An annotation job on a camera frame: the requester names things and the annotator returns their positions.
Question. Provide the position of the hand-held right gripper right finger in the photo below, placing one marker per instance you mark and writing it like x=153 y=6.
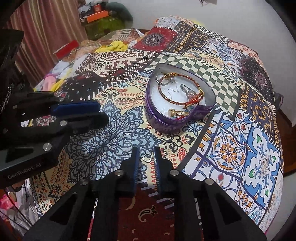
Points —
x=158 y=171

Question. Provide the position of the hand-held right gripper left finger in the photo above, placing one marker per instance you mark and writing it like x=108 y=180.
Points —
x=136 y=168

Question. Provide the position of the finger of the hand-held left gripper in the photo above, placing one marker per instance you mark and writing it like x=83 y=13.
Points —
x=76 y=108
x=87 y=121

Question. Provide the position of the purple heart-shaped tin box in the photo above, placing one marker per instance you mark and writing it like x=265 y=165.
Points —
x=161 y=122

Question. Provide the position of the silver hook earring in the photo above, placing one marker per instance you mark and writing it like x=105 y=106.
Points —
x=174 y=92

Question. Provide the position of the clear crystal padlock charm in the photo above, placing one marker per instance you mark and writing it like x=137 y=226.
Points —
x=188 y=91

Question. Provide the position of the pile of white clothes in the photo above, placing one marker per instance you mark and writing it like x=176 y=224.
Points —
x=62 y=67

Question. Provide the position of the red and white box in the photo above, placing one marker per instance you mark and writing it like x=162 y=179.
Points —
x=67 y=49

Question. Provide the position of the yellow cloth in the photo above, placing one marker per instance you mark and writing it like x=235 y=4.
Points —
x=113 y=46

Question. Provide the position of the patchwork patterned blanket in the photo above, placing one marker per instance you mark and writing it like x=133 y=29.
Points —
x=231 y=143

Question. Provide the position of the striped orange quilt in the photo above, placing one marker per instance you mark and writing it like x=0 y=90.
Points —
x=115 y=34

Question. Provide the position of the striped brown curtain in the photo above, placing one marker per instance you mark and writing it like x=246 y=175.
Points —
x=46 y=30

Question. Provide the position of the orange flat box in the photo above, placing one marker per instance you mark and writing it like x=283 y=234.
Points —
x=97 y=16

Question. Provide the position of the heap of household clutter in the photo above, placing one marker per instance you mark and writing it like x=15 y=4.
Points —
x=89 y=8

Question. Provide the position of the dark bag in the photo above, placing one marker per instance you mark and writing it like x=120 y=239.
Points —
x=278 y=99

